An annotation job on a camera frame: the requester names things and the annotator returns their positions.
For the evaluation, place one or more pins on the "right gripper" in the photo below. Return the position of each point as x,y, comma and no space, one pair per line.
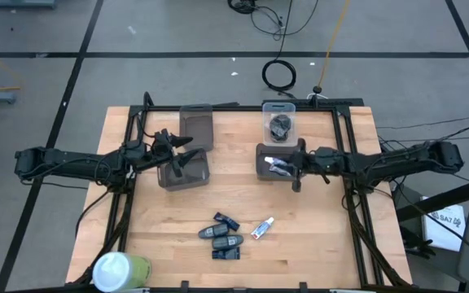
299,163

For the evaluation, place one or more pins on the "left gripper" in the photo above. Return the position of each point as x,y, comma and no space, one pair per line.
163,150

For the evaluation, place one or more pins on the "narrow smoky plastic bin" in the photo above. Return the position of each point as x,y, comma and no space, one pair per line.
195,120

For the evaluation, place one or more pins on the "wide smoky plastic bin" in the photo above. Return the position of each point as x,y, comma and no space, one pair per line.
169,181
261,171

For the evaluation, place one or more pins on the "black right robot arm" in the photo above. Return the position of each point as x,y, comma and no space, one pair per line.
401,163

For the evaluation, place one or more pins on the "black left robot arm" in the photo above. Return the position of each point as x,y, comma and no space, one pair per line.
75,164

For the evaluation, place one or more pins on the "clear plastic bin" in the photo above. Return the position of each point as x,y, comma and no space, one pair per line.
279,109

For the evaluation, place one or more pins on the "black round knob stand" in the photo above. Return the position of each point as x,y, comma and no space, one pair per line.
317,89

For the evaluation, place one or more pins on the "green canister with white lid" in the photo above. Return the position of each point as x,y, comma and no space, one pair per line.
121,271

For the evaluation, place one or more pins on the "black slanted bar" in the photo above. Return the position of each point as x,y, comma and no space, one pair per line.
442,201

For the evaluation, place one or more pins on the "white cardboard box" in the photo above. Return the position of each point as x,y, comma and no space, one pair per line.
442,232

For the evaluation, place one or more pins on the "grey flat floor base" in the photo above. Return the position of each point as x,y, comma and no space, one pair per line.
18,3

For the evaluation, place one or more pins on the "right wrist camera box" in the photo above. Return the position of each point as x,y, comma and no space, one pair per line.
326,159

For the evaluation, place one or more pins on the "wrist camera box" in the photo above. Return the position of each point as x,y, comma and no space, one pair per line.
133,149
326,159

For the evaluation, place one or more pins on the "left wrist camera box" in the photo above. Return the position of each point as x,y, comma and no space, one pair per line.
133,149

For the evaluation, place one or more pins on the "black metal table frame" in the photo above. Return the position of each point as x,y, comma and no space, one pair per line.
238,108

